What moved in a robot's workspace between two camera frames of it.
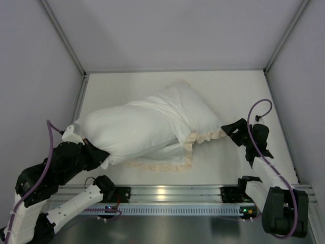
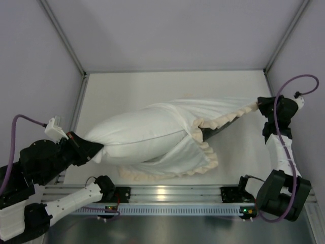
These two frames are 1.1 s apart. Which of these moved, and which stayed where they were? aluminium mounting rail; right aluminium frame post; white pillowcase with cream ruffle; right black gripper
Moved: right black gripper; white pillowcase with cream ruffle
Stayed: right aluminium frame post; aluminium mounting rail
